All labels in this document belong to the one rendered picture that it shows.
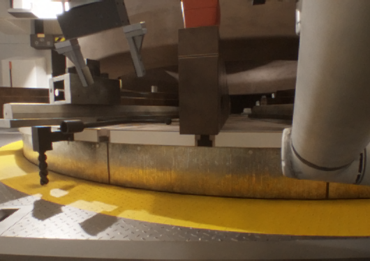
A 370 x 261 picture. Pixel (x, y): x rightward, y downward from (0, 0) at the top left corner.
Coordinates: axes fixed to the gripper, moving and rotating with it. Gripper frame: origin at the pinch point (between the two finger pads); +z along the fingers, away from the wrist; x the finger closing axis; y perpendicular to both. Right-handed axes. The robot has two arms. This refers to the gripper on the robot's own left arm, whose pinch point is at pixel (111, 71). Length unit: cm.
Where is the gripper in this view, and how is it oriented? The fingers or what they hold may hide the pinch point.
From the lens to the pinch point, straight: 51.2
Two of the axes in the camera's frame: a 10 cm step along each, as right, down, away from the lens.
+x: -9.7, 1.1, 2.0
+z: 1.9, 8.7, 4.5
